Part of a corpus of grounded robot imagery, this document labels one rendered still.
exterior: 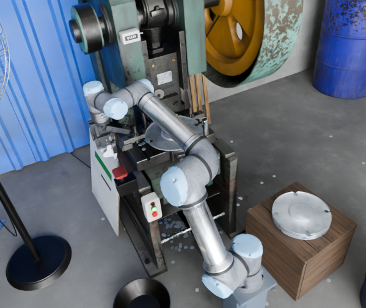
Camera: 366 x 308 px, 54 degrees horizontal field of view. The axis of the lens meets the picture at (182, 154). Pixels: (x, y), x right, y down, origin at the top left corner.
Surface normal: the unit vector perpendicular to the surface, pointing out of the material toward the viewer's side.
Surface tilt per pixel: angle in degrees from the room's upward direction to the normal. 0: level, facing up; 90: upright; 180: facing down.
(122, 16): 90
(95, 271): 0
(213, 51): 26
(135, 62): 90
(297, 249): 0
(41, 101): 90
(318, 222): 0
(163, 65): 90
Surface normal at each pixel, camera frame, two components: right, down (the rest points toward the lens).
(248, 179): -0.07, -0.77
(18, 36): 0.46, 0.53
